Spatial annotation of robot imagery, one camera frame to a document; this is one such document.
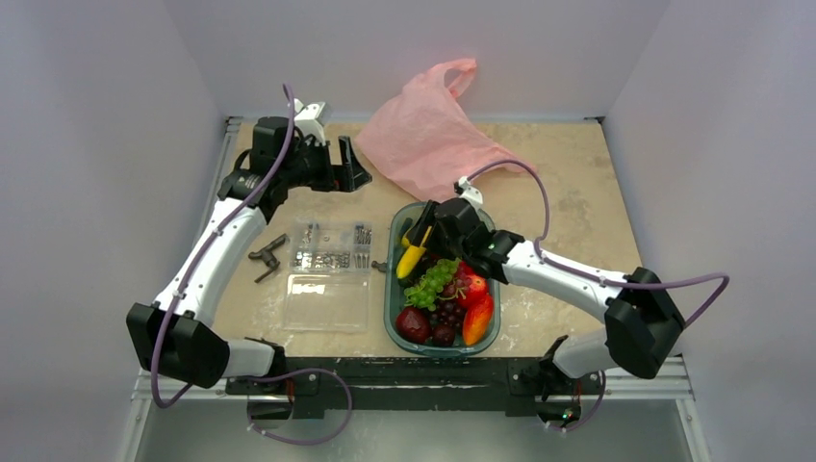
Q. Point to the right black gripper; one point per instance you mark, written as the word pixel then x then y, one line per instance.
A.
pixel 440 221

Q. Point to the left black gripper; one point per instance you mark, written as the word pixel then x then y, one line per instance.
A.
pixel 333 178

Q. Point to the yellow fake banana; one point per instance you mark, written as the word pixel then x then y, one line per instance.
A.
pixel 408 261

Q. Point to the green fake grape bunch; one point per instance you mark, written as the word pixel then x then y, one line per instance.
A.
pixel 425 291

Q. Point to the red fake grape bunch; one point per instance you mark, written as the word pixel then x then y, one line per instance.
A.
pixel 455 286

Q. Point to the pink plastic bag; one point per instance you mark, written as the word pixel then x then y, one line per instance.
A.
pixel 423 141

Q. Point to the small dark fake plum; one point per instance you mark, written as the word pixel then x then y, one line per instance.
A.
pixel 443 335

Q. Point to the orange red fake mango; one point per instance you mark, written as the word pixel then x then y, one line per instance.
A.
pixel 478 319

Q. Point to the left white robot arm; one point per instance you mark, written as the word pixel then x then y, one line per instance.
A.
pixel 172 335

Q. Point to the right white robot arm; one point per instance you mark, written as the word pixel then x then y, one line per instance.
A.
pixel 641 323

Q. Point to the red fake tomato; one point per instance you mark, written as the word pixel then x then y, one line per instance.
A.
pixel 464 269

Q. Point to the purple fake grape bunch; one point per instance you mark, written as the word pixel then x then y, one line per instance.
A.
pixel 446 312

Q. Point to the dark red fake apple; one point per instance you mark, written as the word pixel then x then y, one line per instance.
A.
pixel 413 326

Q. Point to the teal plastic bin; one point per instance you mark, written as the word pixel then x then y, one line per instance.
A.
pixel 394 298

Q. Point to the small dark bolt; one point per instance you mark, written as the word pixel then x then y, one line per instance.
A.
pixel 379 266

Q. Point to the clear plastic screw box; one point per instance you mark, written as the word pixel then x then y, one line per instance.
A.
pixel 328 286

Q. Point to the black allen key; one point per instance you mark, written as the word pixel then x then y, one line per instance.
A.
pixel 266 256

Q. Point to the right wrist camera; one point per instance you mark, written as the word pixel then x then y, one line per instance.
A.
pixel 467 191

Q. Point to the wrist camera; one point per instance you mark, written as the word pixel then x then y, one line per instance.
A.
pixel 467 191
pixel 311 118

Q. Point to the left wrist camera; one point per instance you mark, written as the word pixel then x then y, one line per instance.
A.
pixel 311 118

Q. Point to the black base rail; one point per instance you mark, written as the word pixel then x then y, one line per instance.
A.
pixel 512 386

